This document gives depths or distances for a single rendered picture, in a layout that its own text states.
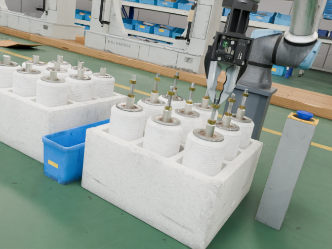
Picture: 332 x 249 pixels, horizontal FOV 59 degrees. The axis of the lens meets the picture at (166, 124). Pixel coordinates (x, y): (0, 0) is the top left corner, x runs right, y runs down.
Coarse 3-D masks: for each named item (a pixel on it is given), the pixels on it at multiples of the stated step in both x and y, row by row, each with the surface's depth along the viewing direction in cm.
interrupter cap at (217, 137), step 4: (196, 128) 72; (200, 128) 72; (204, 128) 73; (196, 132) 70; (200, 132) 70; (216, 132) 72; (196, 136) 68; (200, 136) 67; (204, 136) 68; (216, 136) 70; (220, 136) 70; (208, 140) 66; (212, 140) 66; (216, 140) 67; (220, 140) 67
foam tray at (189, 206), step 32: (96, 128) 81; (96, 160) 80; (128, 160) 74; (160, 160) 69; (224, 160) 76; (256, 160) 93; (96, 192) 82; (128, 192) 76; (160, 192) 71; (192, 192) 66; (224, 192) 68; (160, 224) 72; (192, 224) 68
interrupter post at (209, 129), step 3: (207, 123) 69; (207, 126) 68; (210, 126) 68; (213, 126) 68; (207, 129) 68; (210, 129) 68; (213, 129) 68; (204, 132) 70; (207, 132) 69; (210, 132) 68; (213, 132) 69; (204, 135) 69; (207, 135) 69; (210, 135) 69
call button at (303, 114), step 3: (297, 111) 76; (300, 111) 76; (303, 111) 76; (306, 111) 77; (297, 114) 76; (300, 114) 75; (303, 114) 74; (306, 114) 74; (309, 114) 74; (312, 114) 75; (300, 117) 75; (303, 117) 75; (306, 117) 74; (309, 117) 74; (312, 117) 75
